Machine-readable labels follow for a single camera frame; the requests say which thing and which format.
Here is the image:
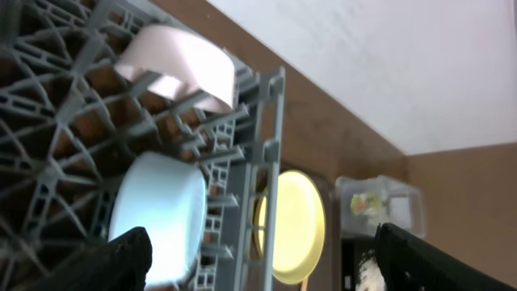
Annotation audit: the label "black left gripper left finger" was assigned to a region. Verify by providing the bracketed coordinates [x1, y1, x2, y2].
[21, 226, 153, 291]

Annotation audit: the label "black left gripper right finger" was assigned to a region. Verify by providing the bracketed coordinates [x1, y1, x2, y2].
[375, 223, 515, 291]

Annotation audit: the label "rice and peanut scraps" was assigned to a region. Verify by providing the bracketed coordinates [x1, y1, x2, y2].
[355, 249, 386, 291]

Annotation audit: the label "orange green snack wrapper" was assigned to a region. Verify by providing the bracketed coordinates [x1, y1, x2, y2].
[350, 192, 382, 216]

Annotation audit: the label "light blue bowl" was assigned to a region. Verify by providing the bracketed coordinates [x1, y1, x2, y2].
[108, 151, 207, 287]

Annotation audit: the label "wooden chopstick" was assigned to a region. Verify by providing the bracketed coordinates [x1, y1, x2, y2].
[300, 278, 308, 291]

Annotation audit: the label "yellow round plate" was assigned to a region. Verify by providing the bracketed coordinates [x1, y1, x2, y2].
[272, 170, 326, 285]

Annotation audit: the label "pink bowl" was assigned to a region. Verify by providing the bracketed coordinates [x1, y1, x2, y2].
[115, 24, 236, 113]

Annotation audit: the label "black waste tray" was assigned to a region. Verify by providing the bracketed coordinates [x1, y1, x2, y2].
[341, 236, 375, 291]

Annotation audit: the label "grey plastic dishwasher rack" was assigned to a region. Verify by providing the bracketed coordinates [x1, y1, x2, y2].
[1, 0, 286, 290]

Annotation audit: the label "clear plastic bin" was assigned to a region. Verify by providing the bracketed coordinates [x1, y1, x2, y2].
[335, 175, 427, 238]

